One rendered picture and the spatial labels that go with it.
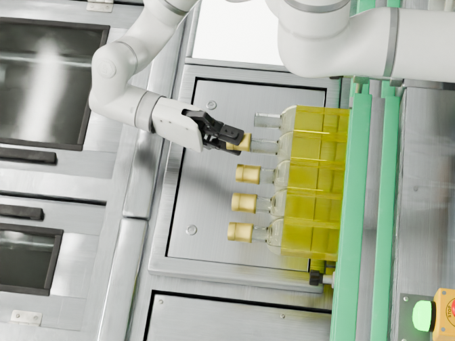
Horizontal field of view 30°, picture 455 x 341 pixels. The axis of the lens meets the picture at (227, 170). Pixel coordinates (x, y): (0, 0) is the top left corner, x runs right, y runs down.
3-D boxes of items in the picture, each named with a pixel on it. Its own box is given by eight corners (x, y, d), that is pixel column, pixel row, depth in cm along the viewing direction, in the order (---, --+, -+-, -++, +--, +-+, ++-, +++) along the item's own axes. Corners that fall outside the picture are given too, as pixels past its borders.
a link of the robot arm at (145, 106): (139, 138, 165) (152, 143, 165) (132, 116, 157) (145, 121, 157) (155, 106, 168) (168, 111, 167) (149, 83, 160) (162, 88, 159)
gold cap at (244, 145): (252, 138, 160) (229, 136, 161) (251, 129, 157) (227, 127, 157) (249, 155, 159) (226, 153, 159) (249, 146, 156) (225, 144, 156)
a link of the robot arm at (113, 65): (112, 32, 163) (89, 42, 154) (162, 49, 161) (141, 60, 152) (99, 104, 169) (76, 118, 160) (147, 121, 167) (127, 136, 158)
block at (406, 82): (435, 99, 155) (395, 95, 156) (443, 71, 146) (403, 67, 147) (434, 116, 153) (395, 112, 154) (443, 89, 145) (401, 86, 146)
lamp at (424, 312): (431, 306, 128) (411, 304, 128) (437, 298, 124) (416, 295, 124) (430, 335, 126) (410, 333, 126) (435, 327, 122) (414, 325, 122)
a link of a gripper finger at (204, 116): (173, 118, 159) (198, 134, 161) (190, 108, 152) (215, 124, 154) (175, 114, 159) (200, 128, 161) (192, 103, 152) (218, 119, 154)
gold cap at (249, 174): (261, 170, 159) (237, 168, 159) (261, 162, 156) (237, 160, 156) (258, 187, 158) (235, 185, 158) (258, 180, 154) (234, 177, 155)
